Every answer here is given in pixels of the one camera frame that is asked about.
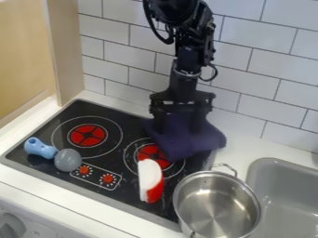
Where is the silver pot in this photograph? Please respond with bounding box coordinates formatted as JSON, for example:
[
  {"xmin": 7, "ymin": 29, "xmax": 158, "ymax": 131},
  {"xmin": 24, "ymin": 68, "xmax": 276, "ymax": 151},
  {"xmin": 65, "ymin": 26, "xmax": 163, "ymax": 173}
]
[{"xmin": 171, "ymin": 163, "xmax": 264, "ymax": 238}]

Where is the purple cloth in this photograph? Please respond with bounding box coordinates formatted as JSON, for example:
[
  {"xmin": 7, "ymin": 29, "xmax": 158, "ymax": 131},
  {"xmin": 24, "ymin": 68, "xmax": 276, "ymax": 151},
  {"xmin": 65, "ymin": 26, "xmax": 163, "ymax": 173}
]
[{"xmin": 139, "ymin": 114, "xmax": 229, "ymax": 164}]

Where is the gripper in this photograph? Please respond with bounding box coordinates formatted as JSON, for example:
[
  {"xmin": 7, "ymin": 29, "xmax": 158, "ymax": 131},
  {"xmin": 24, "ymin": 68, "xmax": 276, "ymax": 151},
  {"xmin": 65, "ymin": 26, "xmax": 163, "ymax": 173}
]
[{"xmin": 147, "ymin": 59, "xmax": 218, "ymax": 135}]

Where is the red and white toy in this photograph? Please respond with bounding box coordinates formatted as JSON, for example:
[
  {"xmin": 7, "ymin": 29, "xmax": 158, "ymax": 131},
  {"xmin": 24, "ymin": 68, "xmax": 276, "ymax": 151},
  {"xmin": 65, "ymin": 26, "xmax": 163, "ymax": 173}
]
[{"xmin": 136, "ymin": 158, "xmax": 167, "ymax": 205}]

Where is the toy stove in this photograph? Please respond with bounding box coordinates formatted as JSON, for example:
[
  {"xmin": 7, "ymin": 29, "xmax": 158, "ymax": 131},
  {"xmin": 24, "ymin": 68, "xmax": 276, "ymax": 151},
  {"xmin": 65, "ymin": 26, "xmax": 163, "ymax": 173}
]
[{"xmin": 0, "ymin": 98, "xmax": 221, "ymax": 232}]

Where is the toy sink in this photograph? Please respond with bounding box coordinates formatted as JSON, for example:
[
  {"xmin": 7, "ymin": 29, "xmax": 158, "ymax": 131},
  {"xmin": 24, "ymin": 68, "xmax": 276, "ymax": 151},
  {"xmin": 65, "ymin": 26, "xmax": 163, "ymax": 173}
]
[{"xmin": 245, "ymin": 157, "xmax": 318, "ymax": 238}]

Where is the blue and grey toy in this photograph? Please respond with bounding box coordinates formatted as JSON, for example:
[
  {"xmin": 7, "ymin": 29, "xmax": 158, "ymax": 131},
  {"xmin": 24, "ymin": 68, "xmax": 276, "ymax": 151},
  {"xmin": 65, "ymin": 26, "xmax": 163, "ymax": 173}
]
[{"xmin": 22, "ymin": 137, "xmax": 84, "ymax": 173}]

